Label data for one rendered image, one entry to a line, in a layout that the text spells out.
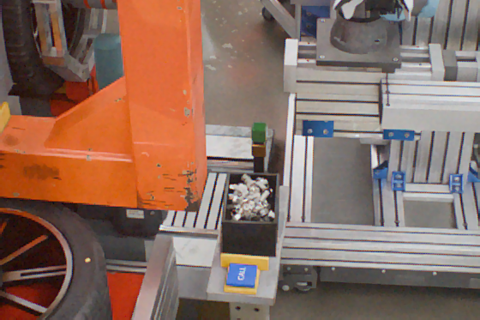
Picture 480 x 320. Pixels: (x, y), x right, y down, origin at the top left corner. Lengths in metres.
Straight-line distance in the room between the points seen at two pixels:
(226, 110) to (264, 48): 0.49
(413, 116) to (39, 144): 0.97
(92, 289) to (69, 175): 0.33
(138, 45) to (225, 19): 2.16
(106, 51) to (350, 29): 0.70
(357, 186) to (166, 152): 0.88
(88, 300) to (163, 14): 0.69
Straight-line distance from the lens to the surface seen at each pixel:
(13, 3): 2.56
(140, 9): 2.13
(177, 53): 2.17
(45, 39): 2.64
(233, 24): 4.28
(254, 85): 3.86
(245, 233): 2.38
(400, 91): 2.53
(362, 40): 2.51
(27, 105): 3.07
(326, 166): 3.11
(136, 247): 2.86
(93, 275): 2.34
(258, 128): 2.50
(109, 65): 2.76
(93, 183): 2.46
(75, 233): 2.46
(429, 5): 2.43
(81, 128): 2.39
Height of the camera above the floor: 2.14
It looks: 37 degrees down
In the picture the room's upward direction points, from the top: 1 degrees counter-clockwise
